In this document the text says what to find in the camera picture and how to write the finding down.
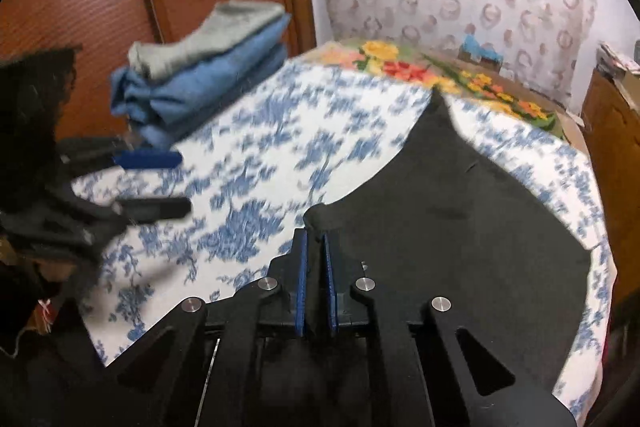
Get person's left forearm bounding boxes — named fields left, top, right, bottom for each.
left=0, top=232, right=108, bottom=305

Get blue floral white bedsheet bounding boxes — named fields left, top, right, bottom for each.
left=70, top=52, right=618, bottom=423

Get blue cloth item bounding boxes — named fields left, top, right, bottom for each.
left=457, top=34, right=503, bottom=70

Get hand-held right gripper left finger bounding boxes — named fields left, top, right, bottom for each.
left=75, top=231, right=307, bottom=427

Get black pants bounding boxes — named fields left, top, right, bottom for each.
left=304, top=88, right=593, bottom=400

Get blue folded jeans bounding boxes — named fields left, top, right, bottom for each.
left=109, top=14, right=293, bottom=148

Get grey folded garment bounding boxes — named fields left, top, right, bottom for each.
left=127, top=1, right=286, bottom=78

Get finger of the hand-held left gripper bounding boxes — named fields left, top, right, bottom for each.
left=62, top=136, right=181, bottom=170
left=87, top=198, right=192, bottom=228

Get wooden cabinet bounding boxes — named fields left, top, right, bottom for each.
left=580, top=67, right=640, bottom=308

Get stack of papers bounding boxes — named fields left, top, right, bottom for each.
left=597, top=39, right=640, bottom=80

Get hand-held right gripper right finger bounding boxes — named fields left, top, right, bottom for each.
left=322, top=236, right=576, bottom=427

